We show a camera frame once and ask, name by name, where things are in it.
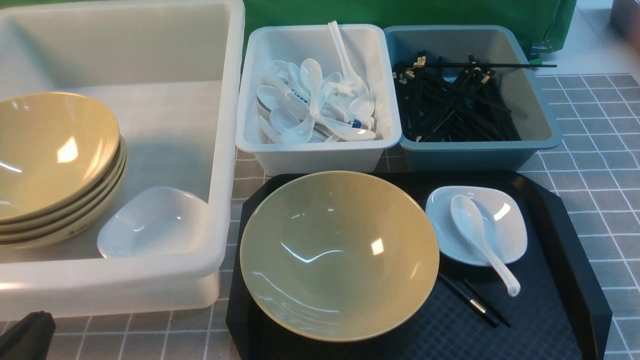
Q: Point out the beige noodle bowl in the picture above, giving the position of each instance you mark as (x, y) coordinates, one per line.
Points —
(339, 256)

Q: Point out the white ceramic soup spoon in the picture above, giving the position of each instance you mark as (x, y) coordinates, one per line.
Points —
(468, 220)

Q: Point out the black chopstick gold band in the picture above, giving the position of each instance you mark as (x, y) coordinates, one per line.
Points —
(473, 303)

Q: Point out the small white square dish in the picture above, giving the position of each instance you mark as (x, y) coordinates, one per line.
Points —
(504, 226)

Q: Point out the black chopstick plain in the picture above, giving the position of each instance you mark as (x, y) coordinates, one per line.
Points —
(489, 304)

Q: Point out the bottom stacked beige bowl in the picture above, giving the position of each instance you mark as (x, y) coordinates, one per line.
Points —
(80, 222)

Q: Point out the white spoon with blue mark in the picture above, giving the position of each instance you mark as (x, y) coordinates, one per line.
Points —
(346, 132)

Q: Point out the white plastic spoon bin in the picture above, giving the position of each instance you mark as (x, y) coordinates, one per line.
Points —
(367, 51)

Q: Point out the upright white spoon in bin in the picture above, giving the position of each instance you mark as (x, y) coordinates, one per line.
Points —
(349, 73)

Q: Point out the white spoon centre of bin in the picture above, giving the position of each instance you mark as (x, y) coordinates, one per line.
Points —
(312, 77)

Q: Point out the white square dish in tub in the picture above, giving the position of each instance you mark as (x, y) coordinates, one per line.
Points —
(159, 221)

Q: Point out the blue plastic chopstick bin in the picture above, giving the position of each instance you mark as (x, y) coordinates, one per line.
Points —
(468, 98)

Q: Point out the black plastic serving tray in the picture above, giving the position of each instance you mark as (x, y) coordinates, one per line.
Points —
(561, 312)

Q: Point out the green fabric backdrop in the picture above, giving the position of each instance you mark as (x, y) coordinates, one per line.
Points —
(540, 26)

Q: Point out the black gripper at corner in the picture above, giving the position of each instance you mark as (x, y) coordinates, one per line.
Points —
(30, 338)

